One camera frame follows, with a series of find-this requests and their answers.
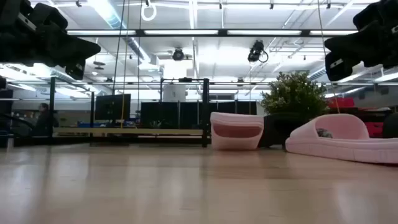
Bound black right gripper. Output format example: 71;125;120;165
324;27;398;68

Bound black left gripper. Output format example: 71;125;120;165
29;3;102;68

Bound pink foam slide sandal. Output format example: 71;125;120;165
210;111;265;151
285;113;398;165

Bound black-framed wooden shelf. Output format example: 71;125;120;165
14;76;211;149

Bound black computer monitor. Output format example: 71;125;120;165
95;93;132;121

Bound green artificial flowering plant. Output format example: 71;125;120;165
260;70;330;121

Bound blue storage bins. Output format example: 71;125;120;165
76;121;108;128

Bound person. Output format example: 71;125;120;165
33;102;60;138

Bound red and black cart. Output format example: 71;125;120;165
364;121;386;138

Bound black LED light bar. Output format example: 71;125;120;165
67;29;358;38

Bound black partition panels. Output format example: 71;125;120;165
140;100;258;129

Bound black equipment stand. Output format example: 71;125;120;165
0;76;14;149

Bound black plant pot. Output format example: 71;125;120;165
257;112;308;149

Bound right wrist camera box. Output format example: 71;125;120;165
325;51;354;82

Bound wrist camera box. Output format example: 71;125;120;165
325;51;354;82
64;58;86;81

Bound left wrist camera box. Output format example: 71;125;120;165
64;58;86;81

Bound thin black hanging cable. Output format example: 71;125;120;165
111;0;126;94
137;0;143;119

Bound white cable loop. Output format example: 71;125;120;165
141;1;158;22

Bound black ceiling-hung camera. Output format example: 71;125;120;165
247;39;269;64
172;47;186;62

